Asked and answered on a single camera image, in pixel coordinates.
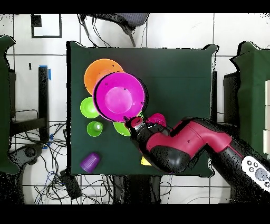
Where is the medium green bowl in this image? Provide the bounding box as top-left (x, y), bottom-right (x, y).
top-left (113, 113), bottom-right (144, 137)

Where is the small red bowl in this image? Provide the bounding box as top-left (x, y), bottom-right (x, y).
top-left (145, 113), bottom-right (167, 129)

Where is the large pink bowl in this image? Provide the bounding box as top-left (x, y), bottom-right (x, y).
top-left (92, 71), bottom-right (148, 123)

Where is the yellow cup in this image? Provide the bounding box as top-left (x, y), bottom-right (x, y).
top-left (140, 156), bottom-right (152, 167)

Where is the green cup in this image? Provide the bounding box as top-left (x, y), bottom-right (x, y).
top-left (86, 120), bottom-right (104, 137)

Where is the small green bowl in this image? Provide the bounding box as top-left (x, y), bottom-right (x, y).
top-left (80, 96), bottom-right (101, 119)

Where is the large orange bowl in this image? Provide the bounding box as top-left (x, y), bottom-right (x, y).
top-left (84, 58), bottom-right (125, 97)

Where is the purple cup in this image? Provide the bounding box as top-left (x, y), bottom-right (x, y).
top-left (79, 152), bottom-right (101, 174)

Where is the dark green tablecloth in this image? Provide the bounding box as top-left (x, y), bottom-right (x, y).
top-left (65, 40), bottom-right (218, 178)

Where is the black metal stand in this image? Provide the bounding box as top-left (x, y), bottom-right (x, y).
top-left (9, 66), bottom-right (50, 143)

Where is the black power strip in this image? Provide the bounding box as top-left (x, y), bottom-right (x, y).
top-left (59, 169), bottom-right (82, 201)

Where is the blue tape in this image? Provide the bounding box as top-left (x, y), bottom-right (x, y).
top-left (39, 65), bottom-right (52, 81)

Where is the grey office chair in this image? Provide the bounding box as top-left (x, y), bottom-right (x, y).
top-left (78, 13), bottom-right (150, 48)

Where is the black caster leg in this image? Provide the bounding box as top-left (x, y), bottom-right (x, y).
top-left (8, 143), bottom-right (44, 166)

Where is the green-clothed side table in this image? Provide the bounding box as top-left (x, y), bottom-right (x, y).
top-left (229, 41), bottom-right (270, 161)
top-left (0, 35), bottom-right (20, 175)

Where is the black square frame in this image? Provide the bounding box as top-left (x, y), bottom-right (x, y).
top-left (31, 14), bottom-right (63, 39)

